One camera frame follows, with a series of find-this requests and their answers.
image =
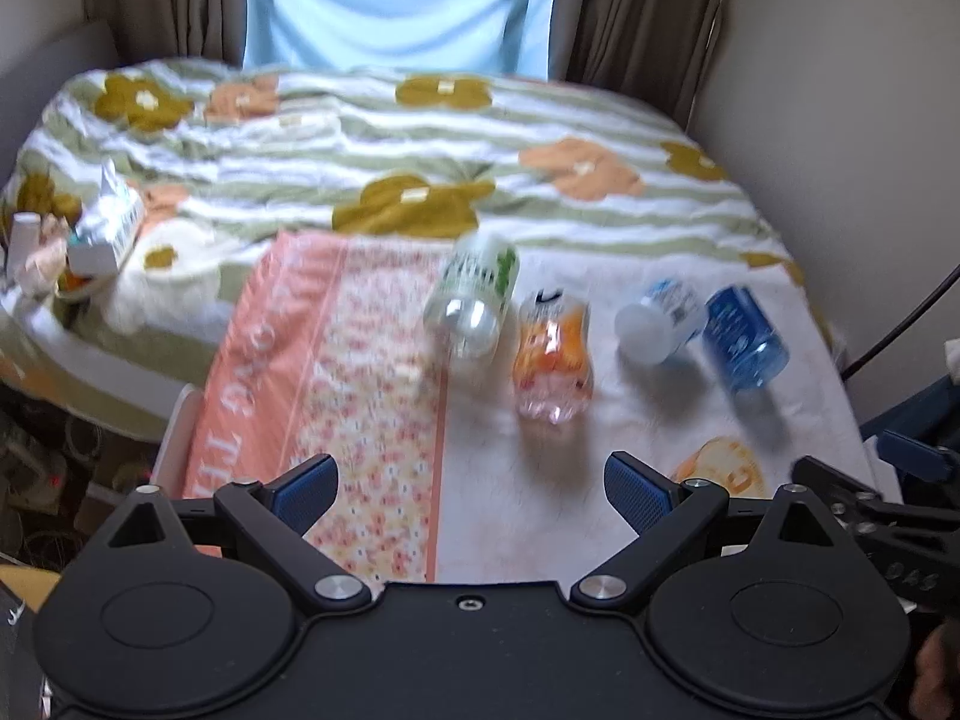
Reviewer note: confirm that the white cap clear bottle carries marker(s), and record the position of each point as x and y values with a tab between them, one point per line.
660	319

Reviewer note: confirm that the orange label plastic bottle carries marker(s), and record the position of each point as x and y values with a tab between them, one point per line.
553	356

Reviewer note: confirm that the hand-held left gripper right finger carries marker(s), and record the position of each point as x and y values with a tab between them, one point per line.
634	491

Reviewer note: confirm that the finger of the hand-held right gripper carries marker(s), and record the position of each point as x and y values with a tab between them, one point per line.
913	454
840	481

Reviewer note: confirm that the dark blue bag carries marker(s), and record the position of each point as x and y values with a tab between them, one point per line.
922	405

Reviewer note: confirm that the white printed cloth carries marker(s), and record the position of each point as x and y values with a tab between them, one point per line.
660	420

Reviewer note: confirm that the pink crumpled packet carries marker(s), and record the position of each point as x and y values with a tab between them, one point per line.
43	262

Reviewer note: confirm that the blue plastic bottle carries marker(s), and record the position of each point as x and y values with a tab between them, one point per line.
744	337

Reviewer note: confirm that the small white bottle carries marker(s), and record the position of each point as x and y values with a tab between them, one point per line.
22	240

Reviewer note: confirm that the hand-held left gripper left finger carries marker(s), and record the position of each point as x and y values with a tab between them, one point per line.
309	493

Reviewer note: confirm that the green label plastic bottle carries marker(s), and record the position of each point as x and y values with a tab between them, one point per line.
474	291

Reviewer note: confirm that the light blue sheer curtain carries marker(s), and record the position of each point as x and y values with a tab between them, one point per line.
397	0

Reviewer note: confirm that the pink floral cloth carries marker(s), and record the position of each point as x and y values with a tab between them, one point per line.
337	390

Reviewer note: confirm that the white cardboard box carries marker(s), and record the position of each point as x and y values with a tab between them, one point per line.
105	236

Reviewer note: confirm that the floral striped blanket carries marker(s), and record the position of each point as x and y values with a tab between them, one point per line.
375	142

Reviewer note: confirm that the white bed frame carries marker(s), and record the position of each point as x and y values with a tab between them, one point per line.
174	439

